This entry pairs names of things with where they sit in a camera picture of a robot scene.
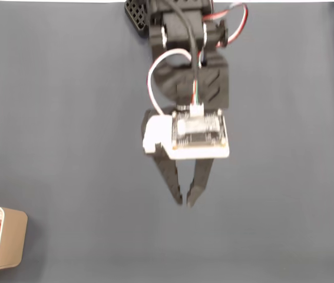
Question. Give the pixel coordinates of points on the tan box with white rim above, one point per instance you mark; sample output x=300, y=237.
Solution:
x=12, y=238

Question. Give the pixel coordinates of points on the camera board on white mount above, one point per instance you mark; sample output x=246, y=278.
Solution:
x=196, y=132

